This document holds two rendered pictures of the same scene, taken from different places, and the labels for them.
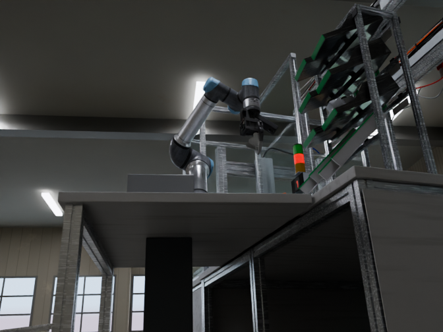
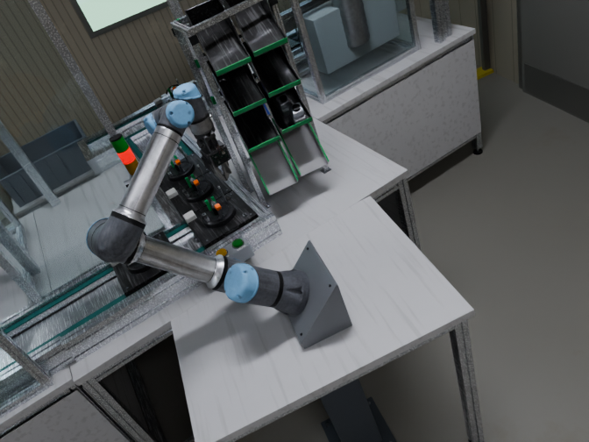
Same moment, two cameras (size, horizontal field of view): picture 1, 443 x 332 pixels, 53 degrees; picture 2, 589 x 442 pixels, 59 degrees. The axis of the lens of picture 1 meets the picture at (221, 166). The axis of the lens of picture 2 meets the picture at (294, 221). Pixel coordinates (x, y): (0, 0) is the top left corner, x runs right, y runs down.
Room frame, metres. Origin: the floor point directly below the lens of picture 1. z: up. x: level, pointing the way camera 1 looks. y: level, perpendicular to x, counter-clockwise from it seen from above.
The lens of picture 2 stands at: (1.48, 1.40, 2.14)
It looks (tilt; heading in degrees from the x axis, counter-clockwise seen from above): 37 degrees down; 271
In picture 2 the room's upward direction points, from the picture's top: 21 degrees counter-clockwise
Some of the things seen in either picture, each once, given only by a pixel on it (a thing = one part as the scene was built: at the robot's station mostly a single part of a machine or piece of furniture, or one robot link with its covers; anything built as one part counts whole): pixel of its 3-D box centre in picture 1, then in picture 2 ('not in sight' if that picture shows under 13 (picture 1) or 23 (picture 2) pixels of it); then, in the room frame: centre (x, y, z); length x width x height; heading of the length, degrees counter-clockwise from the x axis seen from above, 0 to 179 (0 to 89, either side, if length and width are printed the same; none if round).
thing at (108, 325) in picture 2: not in sight; (177, 281); (2.01, -0.11, 0.91); 0.89 x 0.06 x 0.11; 18
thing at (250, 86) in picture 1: (250, 91); (189, 103); (1.69, -0.14, 1.53); 0.09 x 0.08 x 0.11; 29
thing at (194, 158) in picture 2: not in sight; (177, 165); (1.95, -0.80, 1.01); 0.24 x 0.24 x 0.13; 18
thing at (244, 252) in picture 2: not in sight; (224, 260); (1.81, -0.11, 0.93); 0.21 x 0.07 x 0.06; 18
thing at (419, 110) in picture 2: not in sight; (377, 121); (0.82, -1.52, 0.43); 1.11 x 0.68 x 0.86; 18
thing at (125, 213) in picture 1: (182, 238); (300, 302); (1.59, 0.15, 0.84); 0.90 x 0.70 x 0.03; 8
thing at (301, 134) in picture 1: (302, 138); (107, 124); (2.03, -0.42, 1.46); 0.03 x 0.03 x 1.00; 18
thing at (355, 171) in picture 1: (397, 250); (195, 196); (1.94, -0.76, 0.84); 1.50 x 1.41 x 0.03; 18
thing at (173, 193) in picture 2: not in sight; (195, 184); (1.88, -0.57, 1.01); 0.24 x 0.24 x 0.13; 18
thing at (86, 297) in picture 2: not in sight; (159, 262); (2.09, -0.27, 0.91); 0.84 x 0.28 x 0.10; 18
